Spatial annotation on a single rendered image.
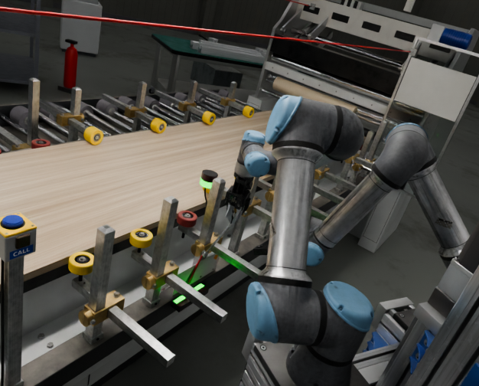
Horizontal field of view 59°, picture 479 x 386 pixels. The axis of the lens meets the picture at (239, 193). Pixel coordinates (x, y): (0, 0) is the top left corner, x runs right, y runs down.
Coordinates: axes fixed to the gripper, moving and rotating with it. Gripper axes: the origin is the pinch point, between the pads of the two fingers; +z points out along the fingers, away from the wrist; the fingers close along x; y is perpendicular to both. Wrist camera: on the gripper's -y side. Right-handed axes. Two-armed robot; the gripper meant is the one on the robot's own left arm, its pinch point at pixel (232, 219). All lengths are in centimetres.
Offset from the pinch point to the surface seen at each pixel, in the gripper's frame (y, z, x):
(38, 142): -24, 10, -102
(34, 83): -31, -14, -111
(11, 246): 75, -18, -32
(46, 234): 33, 11, -54
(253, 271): 5.4, 14.8, 13.8
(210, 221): 2.1, 3.0, -7.7
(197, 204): -21.1, 10.6, -19.9
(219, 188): 2.1, -11.3, -7.4
